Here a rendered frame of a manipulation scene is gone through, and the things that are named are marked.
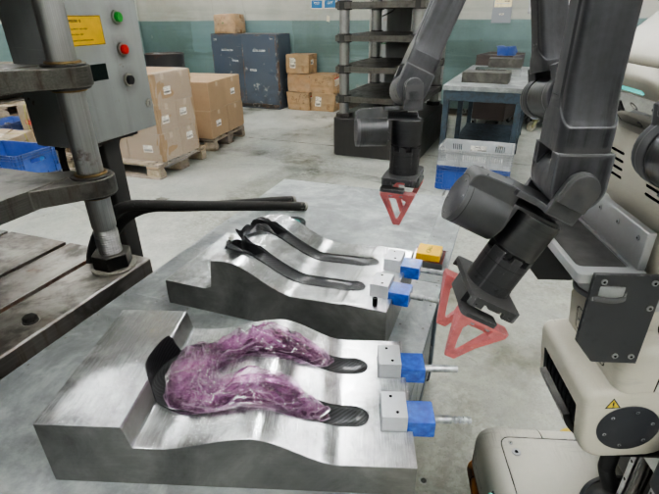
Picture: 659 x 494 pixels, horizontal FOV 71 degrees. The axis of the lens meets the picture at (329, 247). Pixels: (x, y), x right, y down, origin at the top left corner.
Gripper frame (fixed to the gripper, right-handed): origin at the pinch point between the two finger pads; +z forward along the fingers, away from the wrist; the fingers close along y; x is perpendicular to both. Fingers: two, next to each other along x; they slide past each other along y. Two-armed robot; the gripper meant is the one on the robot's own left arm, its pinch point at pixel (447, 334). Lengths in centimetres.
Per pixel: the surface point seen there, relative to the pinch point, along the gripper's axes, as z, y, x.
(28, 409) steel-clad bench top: 47, -2, -51
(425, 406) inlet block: 12.2, 0.5, 3.7
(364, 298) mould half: 14.0, -24.5, -5.2
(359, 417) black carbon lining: 18.0, 1.3, -4.1
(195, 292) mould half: 34, -32, -36
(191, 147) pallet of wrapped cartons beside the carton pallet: 152, -406, -129
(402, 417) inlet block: 12.6, 3.9, -0.1
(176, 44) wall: 155, -837, -309
